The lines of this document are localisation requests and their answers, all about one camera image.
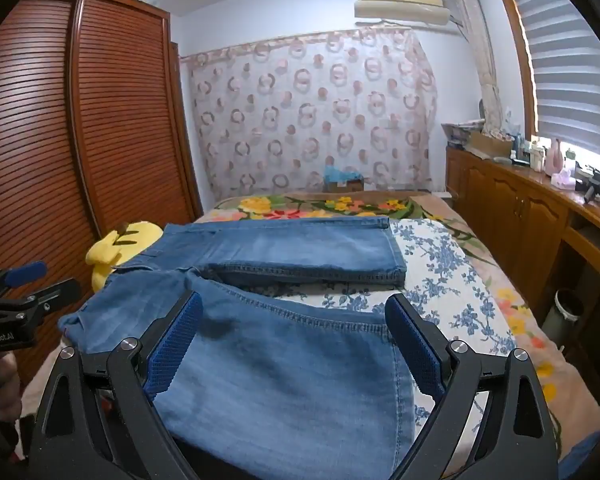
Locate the stack of flat boxes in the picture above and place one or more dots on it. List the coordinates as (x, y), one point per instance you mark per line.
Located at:
(460, 132)

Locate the blue denim pants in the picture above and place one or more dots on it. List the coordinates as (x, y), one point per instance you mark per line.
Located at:
(280, 360)

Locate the small cardboard box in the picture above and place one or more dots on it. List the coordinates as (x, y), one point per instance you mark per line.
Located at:
(347, 186)

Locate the beige lace curtain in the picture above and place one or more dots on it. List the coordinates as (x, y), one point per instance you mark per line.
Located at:
(480, 60)

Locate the white wall air conditioner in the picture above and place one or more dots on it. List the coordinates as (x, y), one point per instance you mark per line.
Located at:
(400, 5)

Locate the white bottle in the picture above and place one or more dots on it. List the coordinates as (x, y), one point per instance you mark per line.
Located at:
(536, 157)

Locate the wooden side cabinet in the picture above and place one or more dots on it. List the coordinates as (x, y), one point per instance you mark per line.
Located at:
(505, 210)

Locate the yellow plush toy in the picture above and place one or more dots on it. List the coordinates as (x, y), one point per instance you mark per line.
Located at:
(125, 245)

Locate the striped window blind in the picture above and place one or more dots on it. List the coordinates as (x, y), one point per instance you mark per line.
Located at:
(565, 60)

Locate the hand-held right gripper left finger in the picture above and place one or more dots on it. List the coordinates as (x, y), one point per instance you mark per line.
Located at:
(176, 347)

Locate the grey trash bin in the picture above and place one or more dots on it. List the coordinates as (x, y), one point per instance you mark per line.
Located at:
(562, 315)

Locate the pink tissue pack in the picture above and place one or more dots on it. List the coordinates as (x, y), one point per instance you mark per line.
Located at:
(563, 180)

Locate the pink vase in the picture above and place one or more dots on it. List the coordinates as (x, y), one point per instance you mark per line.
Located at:
(555, 157)

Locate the open cardboard box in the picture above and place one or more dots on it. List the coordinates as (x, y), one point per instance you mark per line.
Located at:
(490, 146)

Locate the wooden slatted wardrobe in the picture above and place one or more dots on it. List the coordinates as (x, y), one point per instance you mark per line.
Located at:
(80, 135)

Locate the blue floral bed sheet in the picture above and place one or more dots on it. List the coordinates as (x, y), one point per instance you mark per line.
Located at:
(455, 270)

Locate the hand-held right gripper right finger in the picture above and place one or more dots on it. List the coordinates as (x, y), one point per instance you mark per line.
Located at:
(414, 350)

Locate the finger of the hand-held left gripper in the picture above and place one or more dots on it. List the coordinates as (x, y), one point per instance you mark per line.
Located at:
(55, 292)
(26, 272)

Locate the small black tripod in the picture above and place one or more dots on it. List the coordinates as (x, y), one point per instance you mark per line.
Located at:
(596, 187)

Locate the wooden window frame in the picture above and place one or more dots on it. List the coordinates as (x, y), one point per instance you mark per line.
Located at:
(517, 55)

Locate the circle-print sheer curtain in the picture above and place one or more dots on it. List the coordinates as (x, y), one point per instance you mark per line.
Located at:
(305, 110)

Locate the person's left hand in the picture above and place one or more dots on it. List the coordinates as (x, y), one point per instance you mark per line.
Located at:
(7, 385)

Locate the flower-print blanket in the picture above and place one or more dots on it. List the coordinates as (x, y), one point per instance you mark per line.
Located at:
(280, 205)

